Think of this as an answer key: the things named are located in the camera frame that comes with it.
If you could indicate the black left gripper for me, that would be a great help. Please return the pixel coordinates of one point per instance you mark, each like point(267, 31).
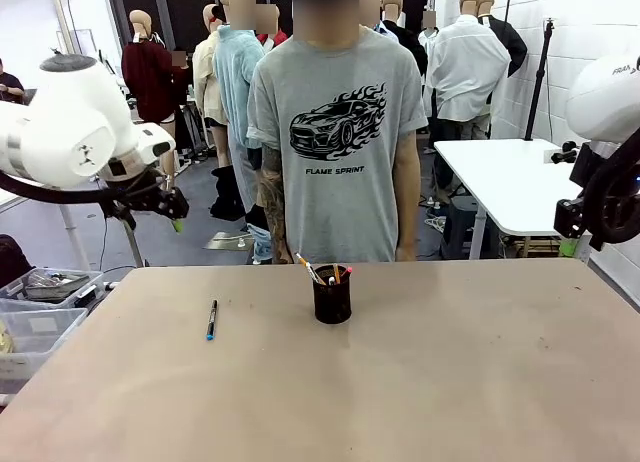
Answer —
point(170, 204)

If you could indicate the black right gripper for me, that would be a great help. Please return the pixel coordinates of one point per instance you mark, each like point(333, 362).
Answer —
point(569, 219)

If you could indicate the black pen blue cap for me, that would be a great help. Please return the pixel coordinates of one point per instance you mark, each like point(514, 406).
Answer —
point(212, 319)

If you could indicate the tattooed right forearm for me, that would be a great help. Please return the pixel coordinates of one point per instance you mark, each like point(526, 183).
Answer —
point(272, 202)

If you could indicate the bare left forearm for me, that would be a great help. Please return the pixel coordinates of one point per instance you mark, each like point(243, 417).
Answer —
point(407, 192)

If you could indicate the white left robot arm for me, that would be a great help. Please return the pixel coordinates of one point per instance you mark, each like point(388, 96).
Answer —
point(65, 132)

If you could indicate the white pen orange tip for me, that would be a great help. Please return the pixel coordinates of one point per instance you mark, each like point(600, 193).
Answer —
point(309, 269)

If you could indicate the black mesh pen holder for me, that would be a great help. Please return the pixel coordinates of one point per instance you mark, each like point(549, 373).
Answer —
point(332, 304)

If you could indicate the pen with pink cap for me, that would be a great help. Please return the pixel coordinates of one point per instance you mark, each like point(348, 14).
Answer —
point(347, 273)

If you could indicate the person's right hand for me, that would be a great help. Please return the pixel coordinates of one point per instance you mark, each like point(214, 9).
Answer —
point(284, 252)

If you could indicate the person's left hand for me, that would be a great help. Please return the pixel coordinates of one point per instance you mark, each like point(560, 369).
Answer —
point(406, 249)

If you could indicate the white floor power strip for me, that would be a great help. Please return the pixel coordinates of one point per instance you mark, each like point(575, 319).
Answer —
point(230, 241)

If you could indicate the large white side table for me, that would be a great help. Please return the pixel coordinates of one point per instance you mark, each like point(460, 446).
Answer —
point(500, 182)

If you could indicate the clear plastic bin with parts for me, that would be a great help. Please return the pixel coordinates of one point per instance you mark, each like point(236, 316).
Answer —
point(50, 287)

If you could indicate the mannequin in light blue fleece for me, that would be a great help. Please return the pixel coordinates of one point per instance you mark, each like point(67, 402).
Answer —
point(235, 92)

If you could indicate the mannequin in maroon sweater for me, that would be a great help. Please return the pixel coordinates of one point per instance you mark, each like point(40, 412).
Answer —
point(150, 82)

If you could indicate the mannequin in cream jacket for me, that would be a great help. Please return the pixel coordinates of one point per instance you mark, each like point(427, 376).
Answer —
point(205, 82)

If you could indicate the person in grey t-shirt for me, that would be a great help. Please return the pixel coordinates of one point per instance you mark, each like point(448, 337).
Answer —
point(340, 207)

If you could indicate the orange pencil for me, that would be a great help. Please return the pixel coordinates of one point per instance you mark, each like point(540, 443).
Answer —
point(337, 273)

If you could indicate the black tripod stand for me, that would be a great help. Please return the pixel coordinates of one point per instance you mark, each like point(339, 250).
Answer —
point(540, 82)

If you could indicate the empty clear plastic bin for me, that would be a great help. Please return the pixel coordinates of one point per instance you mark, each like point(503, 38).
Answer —
point(35, 342)

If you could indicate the mannequin in white shirt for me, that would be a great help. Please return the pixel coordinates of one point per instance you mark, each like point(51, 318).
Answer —
point(467, 72)

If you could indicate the mannequin in black jacket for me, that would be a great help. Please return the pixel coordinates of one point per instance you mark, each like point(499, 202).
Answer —
point(512, 47)

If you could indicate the mannequin in red jacket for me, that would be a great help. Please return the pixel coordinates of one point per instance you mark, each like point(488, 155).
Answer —
point(274, 37)

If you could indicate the seated person in black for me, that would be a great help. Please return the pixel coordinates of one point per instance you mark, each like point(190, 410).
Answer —
point(10, 84)

